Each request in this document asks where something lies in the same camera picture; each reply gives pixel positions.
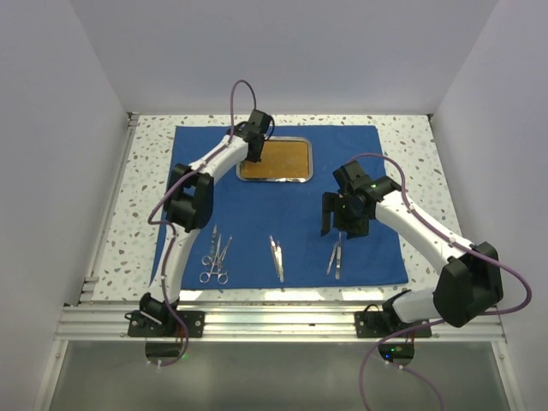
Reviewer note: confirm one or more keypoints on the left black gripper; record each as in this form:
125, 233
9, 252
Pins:
255, 157

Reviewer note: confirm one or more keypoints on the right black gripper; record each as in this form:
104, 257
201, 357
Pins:
331, 203

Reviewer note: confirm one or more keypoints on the steel scalpel handle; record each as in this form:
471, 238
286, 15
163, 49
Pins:
273, 245
279, 258

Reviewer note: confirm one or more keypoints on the steel scissors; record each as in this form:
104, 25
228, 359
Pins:
211, 244

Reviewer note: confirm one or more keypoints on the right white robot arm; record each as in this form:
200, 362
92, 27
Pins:
469, 280

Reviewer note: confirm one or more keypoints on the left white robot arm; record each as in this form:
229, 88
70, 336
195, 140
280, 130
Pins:
187, 207

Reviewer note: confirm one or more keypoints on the metal instrument tray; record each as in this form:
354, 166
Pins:
284, 159

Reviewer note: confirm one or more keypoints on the aluminium mounting rail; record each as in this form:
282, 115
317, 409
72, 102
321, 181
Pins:
290, 322

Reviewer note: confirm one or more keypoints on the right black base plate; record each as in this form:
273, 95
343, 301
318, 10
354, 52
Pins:
372, 325

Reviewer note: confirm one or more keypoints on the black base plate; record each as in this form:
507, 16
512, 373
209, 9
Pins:
372, 325
142, 326

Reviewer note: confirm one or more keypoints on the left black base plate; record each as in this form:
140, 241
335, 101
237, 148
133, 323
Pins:
142, 326

